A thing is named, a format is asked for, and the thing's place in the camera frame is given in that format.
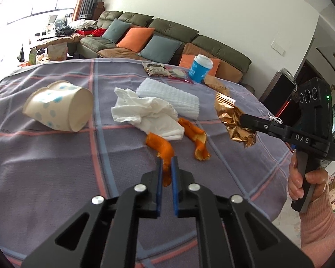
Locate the small white fan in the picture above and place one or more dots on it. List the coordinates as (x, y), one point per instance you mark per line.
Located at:
(60, 23)

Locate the white foam sheet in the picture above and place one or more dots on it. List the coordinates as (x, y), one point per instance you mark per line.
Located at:
(170, 97)

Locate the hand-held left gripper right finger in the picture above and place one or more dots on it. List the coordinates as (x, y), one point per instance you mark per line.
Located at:
(175, 192)

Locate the paper cup blue dots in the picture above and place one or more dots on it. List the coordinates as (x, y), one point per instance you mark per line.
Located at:
(58, 106)

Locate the brown cardboard boxes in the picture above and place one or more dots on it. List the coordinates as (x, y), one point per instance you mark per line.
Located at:
(98, 8)

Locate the green brown sofa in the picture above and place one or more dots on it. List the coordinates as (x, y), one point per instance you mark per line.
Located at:
(170, 28)

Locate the black tower appliance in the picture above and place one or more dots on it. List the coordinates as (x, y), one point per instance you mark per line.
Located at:
(276, 89)

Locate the blue cup white lid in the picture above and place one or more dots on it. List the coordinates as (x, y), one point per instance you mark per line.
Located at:
(199, 69)

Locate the blue cushion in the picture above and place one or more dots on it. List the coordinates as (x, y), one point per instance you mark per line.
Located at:
(115, 30)
(159, 48)

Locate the white office chair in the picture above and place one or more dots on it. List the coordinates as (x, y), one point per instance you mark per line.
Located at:
(50, 23)

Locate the person's right hand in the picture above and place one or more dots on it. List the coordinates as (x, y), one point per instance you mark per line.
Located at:
(293, 184)

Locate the crumpled white tissue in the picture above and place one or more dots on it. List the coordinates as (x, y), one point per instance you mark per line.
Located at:
(148, 114)

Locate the pile of clothes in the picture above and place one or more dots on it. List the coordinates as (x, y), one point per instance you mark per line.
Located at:
(64, 30)

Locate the large balcony window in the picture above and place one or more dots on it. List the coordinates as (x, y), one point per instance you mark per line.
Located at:
(30, 0)

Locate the black white snack packet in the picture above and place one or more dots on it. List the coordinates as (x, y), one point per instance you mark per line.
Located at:
(156, 69)

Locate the plastic bag white pieces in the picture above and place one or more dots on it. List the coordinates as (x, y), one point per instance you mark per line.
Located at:
(181, 75)

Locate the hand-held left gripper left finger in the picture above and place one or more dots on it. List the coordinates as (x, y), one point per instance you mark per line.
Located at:
(159, 192)

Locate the orange peel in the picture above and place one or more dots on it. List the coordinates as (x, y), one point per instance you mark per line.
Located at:
(196, 136)
(160, 148)

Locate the blue checked tablecloth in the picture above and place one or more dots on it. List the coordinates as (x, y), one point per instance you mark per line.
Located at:
(72, 173)

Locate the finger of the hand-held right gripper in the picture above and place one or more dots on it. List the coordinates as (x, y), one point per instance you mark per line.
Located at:
(262, 124)

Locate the gold foil wrapper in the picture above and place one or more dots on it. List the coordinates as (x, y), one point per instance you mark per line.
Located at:
(231, 114)

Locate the red cloth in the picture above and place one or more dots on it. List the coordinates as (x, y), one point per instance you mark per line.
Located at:
(99, 32)

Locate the coffee table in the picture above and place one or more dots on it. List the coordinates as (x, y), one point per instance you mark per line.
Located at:
(42, 57)

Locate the brown paper bag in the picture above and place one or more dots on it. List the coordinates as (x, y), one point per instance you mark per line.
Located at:
(57, 51)

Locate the flat gold packet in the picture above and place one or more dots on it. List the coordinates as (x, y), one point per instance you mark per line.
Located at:
(216, 85)

